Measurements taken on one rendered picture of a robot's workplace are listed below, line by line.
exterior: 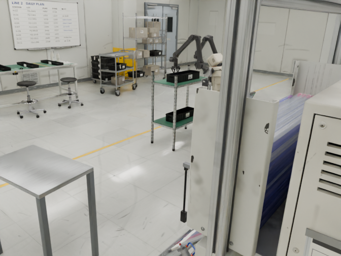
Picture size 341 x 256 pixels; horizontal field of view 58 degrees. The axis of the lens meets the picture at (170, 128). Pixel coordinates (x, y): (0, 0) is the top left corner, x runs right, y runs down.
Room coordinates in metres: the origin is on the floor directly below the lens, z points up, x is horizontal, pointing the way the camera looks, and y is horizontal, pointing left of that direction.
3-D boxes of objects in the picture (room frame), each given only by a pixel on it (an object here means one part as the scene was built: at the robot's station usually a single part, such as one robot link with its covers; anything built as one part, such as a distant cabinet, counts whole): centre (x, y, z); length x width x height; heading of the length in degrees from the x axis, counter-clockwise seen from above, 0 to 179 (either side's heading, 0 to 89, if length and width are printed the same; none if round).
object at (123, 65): (7.54, 1.35, 0.63); 0.40 x 0.30 x 0.14; 156
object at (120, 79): (7.56, 1.34, 0.30); 0.30 x 0.23 x 0.18; 160
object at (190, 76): (4.53, -0.17, 1.01); 0.57 x 0.17 x 0.11; 140
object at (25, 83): (5.50, 2.62, 0.31); 0.52 x 0.49 x 0.62; 141
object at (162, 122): (4.55, -0.16, 0.55); 0.91 x 0.46 x 1.10; 141
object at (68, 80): (6.25, 2.12, 0.28); 0.54 x 0.52 x 0.57; 74
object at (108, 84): (7.57, 1.34, 0.50); 0.90 x 0.54 x 1.00; 156
